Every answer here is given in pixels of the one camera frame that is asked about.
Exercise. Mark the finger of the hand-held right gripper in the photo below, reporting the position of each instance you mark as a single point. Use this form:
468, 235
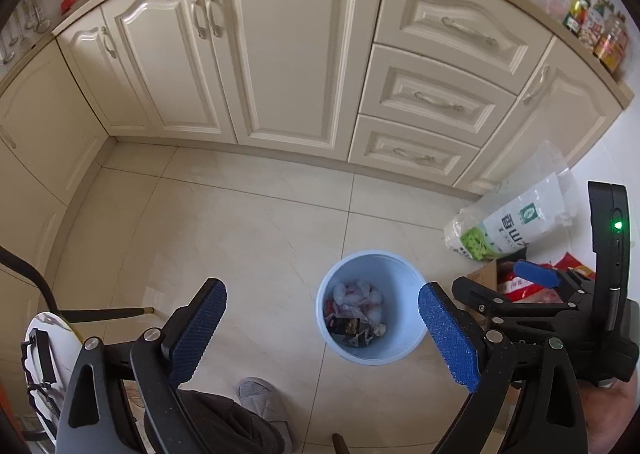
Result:
490, 301
537, 273

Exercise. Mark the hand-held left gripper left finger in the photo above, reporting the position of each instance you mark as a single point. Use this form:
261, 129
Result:
197, 334

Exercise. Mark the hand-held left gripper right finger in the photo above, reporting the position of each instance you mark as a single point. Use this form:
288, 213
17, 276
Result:
450, 339

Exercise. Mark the light blue trash bin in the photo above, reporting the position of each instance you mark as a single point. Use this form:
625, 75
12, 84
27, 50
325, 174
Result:
395, 279

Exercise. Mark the black snack wrapper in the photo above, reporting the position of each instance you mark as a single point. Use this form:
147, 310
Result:
350, 329

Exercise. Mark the clear plastic bag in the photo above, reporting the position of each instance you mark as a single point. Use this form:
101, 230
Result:
355, 296

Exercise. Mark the person's right hand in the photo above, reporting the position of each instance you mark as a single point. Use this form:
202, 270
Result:
612, 416

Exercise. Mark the red snack packets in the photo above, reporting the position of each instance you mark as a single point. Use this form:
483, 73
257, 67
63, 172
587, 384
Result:
517, 288

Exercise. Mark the brown cardboard box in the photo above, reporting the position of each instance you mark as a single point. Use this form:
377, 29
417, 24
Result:
482, 276

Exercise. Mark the clear rice bag green print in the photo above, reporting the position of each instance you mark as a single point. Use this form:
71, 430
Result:
520, 219

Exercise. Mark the grey slipper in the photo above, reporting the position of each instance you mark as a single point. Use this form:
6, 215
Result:
262, 399

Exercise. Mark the person's dark trouser leg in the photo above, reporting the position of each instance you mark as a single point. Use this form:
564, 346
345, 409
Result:
225, 426

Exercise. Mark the dark furniture leg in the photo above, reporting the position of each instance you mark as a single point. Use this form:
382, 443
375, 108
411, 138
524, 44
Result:
100, 314
341, 444

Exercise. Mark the medium cream drawer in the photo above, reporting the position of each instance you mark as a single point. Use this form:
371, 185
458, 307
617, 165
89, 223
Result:
435, 97

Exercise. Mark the orange sauce jar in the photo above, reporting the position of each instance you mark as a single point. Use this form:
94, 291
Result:
612, 47

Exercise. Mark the red label glass jar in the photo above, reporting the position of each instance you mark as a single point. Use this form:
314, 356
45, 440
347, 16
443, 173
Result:
597, 24

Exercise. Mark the large cream drawer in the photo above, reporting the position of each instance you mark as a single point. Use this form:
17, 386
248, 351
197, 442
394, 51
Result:
465, 24

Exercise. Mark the clear plastic container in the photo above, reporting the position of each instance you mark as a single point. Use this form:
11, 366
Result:
556, 5

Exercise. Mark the row of hanging utensils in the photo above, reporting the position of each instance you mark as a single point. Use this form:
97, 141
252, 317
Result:
22, 24

